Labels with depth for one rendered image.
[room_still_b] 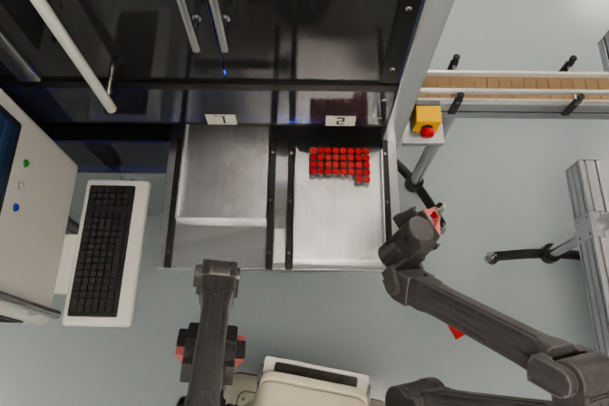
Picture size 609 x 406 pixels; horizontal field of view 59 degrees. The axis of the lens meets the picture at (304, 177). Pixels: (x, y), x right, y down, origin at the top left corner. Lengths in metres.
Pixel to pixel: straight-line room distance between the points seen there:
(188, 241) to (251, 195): 0.23
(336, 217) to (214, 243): 0.36
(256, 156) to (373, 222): 0.41
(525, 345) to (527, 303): 1.70
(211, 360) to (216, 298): 0.14
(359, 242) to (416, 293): 0.53
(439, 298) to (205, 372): 0.43
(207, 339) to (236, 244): 0.69
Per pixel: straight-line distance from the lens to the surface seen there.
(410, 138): 1.71
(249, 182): 1.62
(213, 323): 0.94
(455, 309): 1.00
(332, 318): 2.41
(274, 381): 1.07
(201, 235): 1.59
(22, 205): 1.56
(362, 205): 1.60
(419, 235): 1.07
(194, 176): 1.66
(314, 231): 1.57
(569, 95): 1.88
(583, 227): 2.22
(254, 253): 1.56
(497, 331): 0.94
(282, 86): 1.39
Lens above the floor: 2.39
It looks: 68 degrees down
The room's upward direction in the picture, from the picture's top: straight up
